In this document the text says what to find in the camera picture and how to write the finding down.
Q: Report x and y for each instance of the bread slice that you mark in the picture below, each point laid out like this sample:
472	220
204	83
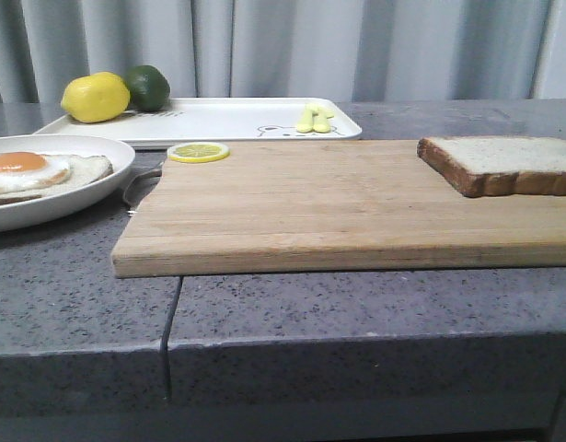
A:
84	171
479	166

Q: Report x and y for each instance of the white round plate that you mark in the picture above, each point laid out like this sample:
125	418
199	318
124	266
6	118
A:
44	209

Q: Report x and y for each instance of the fried egg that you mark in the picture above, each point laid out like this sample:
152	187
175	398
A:
22	171

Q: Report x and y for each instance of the white bear-print tray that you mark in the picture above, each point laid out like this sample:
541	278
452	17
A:
212	119

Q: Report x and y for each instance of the wooden cutting board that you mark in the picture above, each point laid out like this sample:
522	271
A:
329	205

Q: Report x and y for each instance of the yellow plastic fork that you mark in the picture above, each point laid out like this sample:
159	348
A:
305	124

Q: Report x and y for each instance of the yellow plastic knife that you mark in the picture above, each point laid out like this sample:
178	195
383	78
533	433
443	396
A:
321	117

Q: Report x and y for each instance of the lemon slice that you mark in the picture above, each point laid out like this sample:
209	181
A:
198	152

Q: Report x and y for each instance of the grey pleated curtain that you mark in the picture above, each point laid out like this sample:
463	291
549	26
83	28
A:
340	50

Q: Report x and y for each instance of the green lime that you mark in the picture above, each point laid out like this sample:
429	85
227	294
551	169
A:
148	87

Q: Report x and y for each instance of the yellow lemon front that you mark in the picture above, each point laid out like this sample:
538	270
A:
96	98

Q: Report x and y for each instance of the metal cutting board handle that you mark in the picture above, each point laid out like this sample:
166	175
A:
137	181

